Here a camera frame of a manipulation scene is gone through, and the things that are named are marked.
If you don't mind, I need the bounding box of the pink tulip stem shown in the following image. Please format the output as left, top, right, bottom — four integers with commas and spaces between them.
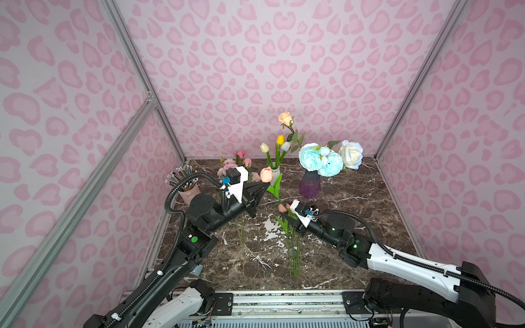
276, 203, 300, 278
287, 199, 300, 218
260, 167, 282, 199

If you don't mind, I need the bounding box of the large pink peony stem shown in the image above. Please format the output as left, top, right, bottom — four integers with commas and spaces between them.
236, 215, 247, 246

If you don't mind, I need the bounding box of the pink carnation flower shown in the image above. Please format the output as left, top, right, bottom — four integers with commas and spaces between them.
217, 158, 238, 179

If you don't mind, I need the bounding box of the magenta rose stem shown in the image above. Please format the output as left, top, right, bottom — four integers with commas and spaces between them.
235, 150, 261, 183

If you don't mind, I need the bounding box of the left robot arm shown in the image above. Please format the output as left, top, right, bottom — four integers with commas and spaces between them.
84, 183, 270, 327

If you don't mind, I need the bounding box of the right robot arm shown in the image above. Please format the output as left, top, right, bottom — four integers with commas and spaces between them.
286, 214, 496, 327

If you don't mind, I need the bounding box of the white ribbed vase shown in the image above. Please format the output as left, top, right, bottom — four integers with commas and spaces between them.
271, 168, 281, 186

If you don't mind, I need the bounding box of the purple glass vase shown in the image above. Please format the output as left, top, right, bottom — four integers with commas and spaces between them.
299, 171, 321, 198

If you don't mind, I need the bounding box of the pink tulip bunch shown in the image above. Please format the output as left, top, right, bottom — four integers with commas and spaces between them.
260, 135, 291, 169

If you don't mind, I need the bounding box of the small teal white flower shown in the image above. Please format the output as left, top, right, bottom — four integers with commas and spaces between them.
299, 143, 325, 172

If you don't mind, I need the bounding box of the pink pen cup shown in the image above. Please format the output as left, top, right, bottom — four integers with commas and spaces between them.
165, 164, 201, 205

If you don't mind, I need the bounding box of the teal carnation flower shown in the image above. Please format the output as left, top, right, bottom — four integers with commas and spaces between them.
318, 151, 344, 177

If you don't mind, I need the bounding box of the peach rose stem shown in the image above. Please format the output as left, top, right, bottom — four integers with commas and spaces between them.
278, 112, 305, 150

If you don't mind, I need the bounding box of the white cream rose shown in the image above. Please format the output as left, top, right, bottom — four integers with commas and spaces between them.
339, 140, 364, 170

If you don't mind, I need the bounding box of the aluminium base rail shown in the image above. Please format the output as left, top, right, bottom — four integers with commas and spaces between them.
116, 288, 411, 328

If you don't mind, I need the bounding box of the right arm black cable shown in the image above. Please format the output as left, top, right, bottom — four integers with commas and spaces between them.
313, 208, 525, 310

